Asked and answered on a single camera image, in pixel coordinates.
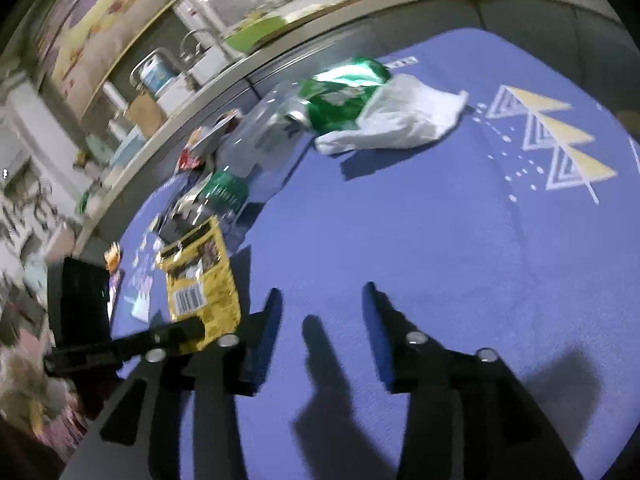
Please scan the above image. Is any green white snack wrapper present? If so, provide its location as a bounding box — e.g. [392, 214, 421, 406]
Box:
[300, 57, 392, 98]

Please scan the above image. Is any white box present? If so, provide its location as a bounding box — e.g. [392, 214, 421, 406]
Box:
[190, 47, 231, 86]

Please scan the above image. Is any red white wrapper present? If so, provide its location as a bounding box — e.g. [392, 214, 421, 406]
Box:
[177, 112, 243, 171]

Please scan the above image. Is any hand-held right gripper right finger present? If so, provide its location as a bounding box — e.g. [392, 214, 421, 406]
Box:
[362, 282, 586, 480]

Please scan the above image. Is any colourful wall poster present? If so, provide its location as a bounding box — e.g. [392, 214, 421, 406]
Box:
[37, 0, 181, 116]

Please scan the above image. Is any purple printed mat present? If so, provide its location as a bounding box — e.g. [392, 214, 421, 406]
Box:
[107, 27, 640, 480]

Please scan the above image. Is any crumpled green can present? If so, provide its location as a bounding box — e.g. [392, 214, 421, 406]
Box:
[284, 94, 366, 134]

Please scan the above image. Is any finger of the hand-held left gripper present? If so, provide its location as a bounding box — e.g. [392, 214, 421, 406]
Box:
[114, 319, 207, 362]

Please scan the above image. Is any yellow snack packet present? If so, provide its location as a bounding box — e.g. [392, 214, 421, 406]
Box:
[155, 216, 242, 353]

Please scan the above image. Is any white plastic bag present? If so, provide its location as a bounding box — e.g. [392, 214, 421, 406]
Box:
[315, 74, 469, 156]

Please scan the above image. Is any brown cardboard box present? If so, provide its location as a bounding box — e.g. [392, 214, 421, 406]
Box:
[125, 92, 168, 136]

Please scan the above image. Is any dark foil wrapper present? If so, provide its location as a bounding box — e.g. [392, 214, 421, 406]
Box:
[155, 200, 211, 247]

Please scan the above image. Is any green cutting board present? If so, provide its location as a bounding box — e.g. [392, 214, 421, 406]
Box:
[225, 15, 286, 53]

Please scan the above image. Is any clear plastic bottle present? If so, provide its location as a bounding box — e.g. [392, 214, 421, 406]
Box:
[200, 87, 308, 228]

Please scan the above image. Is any blue white canister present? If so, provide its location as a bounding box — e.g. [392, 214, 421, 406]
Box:
[137, 57, 176, 96]

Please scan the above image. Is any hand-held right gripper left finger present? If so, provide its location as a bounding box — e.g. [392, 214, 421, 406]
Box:
[62, 288, 284, 480]

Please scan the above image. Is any metal faucet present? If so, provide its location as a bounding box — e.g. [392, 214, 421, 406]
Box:
[179, 29, 216, 61]

